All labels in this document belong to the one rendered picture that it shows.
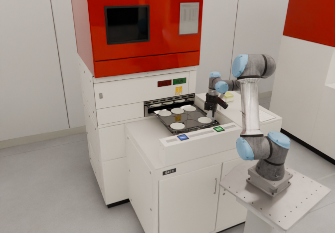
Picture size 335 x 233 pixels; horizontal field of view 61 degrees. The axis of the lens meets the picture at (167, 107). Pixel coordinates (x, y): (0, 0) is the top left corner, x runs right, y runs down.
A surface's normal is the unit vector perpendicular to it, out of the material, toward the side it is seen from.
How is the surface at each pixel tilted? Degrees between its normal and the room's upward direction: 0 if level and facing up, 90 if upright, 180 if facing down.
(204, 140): 90
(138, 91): 90
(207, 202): 90
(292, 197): 0
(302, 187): 0
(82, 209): 0
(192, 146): 90
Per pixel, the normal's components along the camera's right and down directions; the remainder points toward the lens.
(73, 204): 0.01, -0.91
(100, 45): 0.42, 0.38
